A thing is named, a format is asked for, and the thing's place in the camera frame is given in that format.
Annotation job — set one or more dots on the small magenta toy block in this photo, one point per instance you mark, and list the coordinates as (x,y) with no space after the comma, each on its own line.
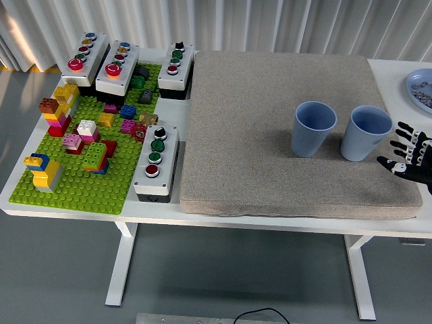
(110,108)

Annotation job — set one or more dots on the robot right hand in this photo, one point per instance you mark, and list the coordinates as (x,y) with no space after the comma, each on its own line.
(418,168)

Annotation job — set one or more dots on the grey sloped toy block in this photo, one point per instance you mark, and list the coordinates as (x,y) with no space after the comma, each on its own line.
(146,97)

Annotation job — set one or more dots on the green orange blue block stack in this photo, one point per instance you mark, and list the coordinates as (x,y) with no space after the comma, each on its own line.
(94,153)

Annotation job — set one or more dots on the five-button control box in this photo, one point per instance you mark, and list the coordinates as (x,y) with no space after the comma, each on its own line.
(98,50)
(111,84)

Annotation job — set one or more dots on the four-button control box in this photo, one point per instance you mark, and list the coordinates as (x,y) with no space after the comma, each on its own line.
(168,158)
(182,72)

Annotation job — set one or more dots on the grey metal plate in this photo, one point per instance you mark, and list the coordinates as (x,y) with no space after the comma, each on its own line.
(185,319)

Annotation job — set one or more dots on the blue plate with nuts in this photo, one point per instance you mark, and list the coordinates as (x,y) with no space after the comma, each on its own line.
(418,79)

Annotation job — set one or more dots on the pink white red block stack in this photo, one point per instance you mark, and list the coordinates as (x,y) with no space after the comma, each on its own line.
(71,140)

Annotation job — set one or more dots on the brown yellow red block tower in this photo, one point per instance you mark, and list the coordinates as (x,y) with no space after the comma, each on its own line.
(57,126)

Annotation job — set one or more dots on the yellow white block stack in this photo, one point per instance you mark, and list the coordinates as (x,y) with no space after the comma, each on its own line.
(65,92)

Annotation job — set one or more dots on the green studded baseplate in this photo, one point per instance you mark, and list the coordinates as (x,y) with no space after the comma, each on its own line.
(84,192)

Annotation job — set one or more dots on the white table leg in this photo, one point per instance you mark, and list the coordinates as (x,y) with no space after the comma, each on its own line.
(359,276)
(121,263)

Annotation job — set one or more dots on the blue ribbed cup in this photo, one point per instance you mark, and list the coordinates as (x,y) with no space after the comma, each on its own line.
(357,145)
(308,141)

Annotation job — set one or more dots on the dark green toy block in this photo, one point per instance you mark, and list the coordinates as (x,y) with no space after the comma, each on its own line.
(137,82)

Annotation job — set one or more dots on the red toy block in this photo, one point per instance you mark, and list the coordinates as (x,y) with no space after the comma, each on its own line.
(110,146)

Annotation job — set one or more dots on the dark grey curved block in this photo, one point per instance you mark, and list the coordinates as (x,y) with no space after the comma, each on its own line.
(143,71)

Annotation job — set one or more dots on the blue yellow grey block stack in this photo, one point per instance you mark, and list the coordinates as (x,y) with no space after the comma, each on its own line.
(47,175)

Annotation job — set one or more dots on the white pleated curtain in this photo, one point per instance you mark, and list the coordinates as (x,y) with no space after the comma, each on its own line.
(168,20)

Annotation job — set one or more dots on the yellow toy block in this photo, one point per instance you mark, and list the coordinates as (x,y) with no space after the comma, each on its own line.
(106,119)

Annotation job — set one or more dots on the grey bracket under table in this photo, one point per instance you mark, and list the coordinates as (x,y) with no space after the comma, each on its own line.
(411,242)

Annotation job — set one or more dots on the blue toy block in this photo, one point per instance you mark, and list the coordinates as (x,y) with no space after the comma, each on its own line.
(128,111)

